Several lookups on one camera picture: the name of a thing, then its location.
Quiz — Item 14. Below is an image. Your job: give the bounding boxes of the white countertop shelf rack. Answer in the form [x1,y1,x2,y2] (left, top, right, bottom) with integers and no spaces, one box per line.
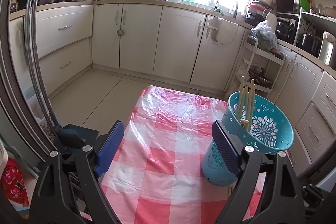
[293,0,335,47]

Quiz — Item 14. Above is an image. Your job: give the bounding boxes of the black toaster oven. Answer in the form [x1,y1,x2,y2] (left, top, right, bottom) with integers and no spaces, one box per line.
[275,17,297,44]

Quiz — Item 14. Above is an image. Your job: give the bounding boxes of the black rice cooker pot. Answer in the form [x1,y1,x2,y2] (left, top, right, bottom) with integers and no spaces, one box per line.
[296,34,321,57]

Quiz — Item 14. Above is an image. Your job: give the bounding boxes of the plastic bag of vegetables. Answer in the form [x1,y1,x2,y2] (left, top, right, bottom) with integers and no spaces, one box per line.
[251,20,277,52]

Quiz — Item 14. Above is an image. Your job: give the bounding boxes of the red patterned cloth item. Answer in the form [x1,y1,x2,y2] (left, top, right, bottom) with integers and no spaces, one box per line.
[1,157,30,207]

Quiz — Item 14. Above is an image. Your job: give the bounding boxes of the red white checkered tablecloth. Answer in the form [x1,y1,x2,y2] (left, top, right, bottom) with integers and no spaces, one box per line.
[101,86,232,223]

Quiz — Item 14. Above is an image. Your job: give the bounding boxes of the white rolling storage cart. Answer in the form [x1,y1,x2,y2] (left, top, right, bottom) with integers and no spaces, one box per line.
[224,35,287,99]

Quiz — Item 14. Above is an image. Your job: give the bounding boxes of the teal perforated plastic basket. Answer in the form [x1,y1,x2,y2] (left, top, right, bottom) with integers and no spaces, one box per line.
[201,92,294,186]

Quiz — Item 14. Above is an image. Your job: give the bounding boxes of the white hanging trash bin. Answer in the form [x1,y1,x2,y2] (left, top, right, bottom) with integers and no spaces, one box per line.
[207,17,239,47]

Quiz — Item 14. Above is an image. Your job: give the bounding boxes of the white thermos jug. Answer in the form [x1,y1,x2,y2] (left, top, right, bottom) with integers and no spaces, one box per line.
[262,9,277,32]

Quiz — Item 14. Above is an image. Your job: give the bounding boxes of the white kettle appliance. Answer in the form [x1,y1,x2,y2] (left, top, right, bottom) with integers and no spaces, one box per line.
[318,31,336,69]

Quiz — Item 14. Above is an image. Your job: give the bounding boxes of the blue dustpan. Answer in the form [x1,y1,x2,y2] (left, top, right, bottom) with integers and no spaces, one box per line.
[56,124,99,151]

